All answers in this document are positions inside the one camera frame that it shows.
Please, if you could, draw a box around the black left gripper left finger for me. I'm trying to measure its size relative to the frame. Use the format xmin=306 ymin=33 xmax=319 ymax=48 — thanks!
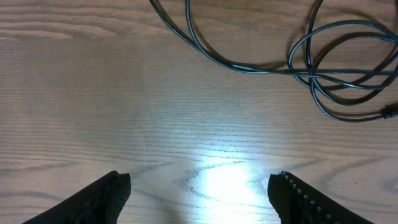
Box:
xmin=24 ymin=170 xmax=131 ymax=224

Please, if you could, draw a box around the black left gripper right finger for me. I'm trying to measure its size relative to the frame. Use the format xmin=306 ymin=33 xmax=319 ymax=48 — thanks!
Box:
xmin=267 ymin=171 xmax=372 ymax=224

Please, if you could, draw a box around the black USB cable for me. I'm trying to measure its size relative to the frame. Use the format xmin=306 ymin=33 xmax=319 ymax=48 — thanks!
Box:
xmin=149 ymin=0 xmax=398 ymax=77
xmin=287 ymin=0 xmax=398 ymax=123

